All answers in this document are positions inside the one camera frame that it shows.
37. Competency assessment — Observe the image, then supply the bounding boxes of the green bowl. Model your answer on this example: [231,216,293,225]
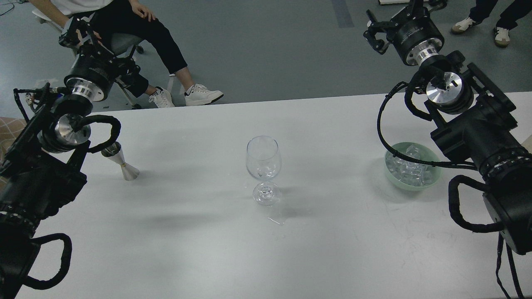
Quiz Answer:
[384,142,442,191]

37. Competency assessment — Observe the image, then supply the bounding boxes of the seated person in black trousers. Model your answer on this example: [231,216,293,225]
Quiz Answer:
[32,0,224,106]

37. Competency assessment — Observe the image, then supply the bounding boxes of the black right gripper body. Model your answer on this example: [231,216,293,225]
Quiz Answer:
[387,8,444,66]

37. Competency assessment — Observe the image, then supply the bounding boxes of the standing person white sneakers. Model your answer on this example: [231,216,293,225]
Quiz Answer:
[451,0,532,48]

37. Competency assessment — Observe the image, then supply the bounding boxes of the clear wine glass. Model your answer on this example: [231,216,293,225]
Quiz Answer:
[246,135,282,206]

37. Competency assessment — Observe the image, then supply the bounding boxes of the silver metal jigger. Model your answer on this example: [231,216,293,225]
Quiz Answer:
[100,142,140,181]

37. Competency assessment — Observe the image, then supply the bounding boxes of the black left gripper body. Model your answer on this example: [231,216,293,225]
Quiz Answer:
[64,45,140,102]

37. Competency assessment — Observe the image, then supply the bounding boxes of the black floor cables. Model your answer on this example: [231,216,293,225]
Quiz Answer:
[0,0,26,16]

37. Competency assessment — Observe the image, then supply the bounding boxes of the beige checked cushion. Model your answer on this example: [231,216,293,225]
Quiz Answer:
[0,117,27,164]

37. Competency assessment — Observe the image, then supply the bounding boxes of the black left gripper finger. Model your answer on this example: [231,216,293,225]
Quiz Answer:
[59,17,97,49]

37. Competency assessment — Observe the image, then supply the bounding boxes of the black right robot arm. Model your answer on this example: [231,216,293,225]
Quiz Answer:
[363,0,532,299]

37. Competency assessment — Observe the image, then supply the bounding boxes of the grey office chair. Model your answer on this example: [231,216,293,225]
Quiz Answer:
[32,9,144,110]

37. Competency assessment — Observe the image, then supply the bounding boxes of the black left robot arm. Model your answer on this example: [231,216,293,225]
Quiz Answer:
[0,17,139,299]

